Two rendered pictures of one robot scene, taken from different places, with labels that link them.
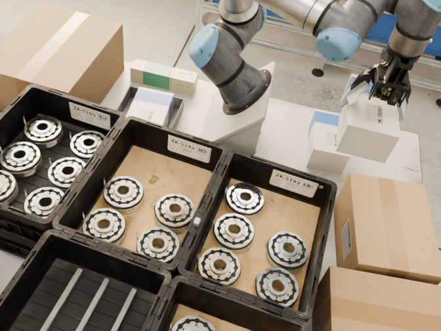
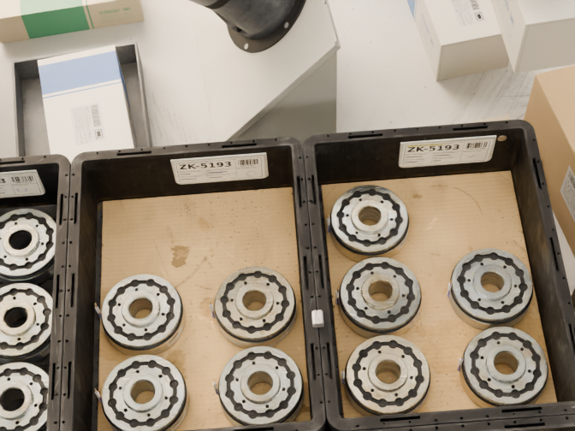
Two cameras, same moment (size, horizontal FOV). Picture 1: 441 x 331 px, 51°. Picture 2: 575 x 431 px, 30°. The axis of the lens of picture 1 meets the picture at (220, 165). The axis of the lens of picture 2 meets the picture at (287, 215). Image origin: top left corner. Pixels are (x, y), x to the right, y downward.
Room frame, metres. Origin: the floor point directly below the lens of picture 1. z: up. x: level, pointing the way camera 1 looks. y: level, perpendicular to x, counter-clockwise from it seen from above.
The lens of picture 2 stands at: (0.10, 0.15, 2.08)
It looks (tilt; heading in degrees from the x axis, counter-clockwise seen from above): 60 degrees down; 350
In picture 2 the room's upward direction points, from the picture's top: 4 degrees counter-clockwise
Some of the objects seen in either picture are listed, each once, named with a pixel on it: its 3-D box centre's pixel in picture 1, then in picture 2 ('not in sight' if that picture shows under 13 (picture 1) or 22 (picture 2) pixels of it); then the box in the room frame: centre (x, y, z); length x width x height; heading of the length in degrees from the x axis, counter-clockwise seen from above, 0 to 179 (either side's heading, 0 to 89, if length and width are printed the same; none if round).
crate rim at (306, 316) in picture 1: (264, 226); (436, 267); (0.65, -0.13, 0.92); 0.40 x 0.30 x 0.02; 170
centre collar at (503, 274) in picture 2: (288, 247); (492, 282); (0.63, -0.20, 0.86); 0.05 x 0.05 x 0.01
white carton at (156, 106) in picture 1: (148, 119); (90, 121); (1.10, 0.26, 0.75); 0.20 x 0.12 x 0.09; 179
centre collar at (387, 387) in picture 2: (219, 264); (388, 372); (0.55, -0.04, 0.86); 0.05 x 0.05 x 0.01
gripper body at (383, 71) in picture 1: (393, 73); not in sight; (0.88, -0.33, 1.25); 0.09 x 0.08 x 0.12; 175
